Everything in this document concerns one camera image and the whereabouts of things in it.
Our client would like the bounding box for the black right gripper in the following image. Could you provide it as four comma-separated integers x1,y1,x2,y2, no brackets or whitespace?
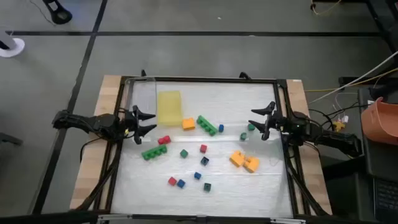
248,101,284,141

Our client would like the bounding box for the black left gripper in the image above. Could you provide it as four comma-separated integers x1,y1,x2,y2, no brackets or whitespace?
123,105,157,146

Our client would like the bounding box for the long green building block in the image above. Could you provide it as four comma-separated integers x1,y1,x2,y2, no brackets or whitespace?
196,114,218,137
141,144,168,161

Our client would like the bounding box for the orange building block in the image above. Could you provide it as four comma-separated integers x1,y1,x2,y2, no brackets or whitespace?
229,150,246,168
243,156,261,174
182,117,196,131

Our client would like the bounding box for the yellow translucent plastic bin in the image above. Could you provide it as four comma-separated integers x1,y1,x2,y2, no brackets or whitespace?
157,90,184,127

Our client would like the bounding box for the clear plastic bin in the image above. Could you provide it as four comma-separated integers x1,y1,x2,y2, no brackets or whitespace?
123,76,158,125

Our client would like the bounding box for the orange plastic bucket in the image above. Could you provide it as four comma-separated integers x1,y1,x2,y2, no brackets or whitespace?
360,96,398,146

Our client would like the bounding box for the grey metal foot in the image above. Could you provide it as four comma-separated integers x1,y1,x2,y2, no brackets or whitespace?
0,132,24,146

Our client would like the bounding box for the black stand base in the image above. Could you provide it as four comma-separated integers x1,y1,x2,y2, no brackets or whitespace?
42,0,73,25

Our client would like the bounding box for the black keyboard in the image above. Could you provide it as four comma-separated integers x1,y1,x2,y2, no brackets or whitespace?
373,177,398,223

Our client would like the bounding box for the white round stand base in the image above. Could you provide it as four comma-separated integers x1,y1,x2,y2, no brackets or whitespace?
0,29,25,58

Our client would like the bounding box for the black tripod leg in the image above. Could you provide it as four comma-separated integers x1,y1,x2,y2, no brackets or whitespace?
365,0,398,54

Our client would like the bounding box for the black metal table frame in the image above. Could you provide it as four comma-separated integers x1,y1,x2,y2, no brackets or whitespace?
71,70,331,224

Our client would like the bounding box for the long yellow cable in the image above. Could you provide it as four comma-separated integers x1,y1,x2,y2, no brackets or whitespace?
304,67,398,93

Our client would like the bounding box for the white cable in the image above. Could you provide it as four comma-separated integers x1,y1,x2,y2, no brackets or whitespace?
307,51,398,105

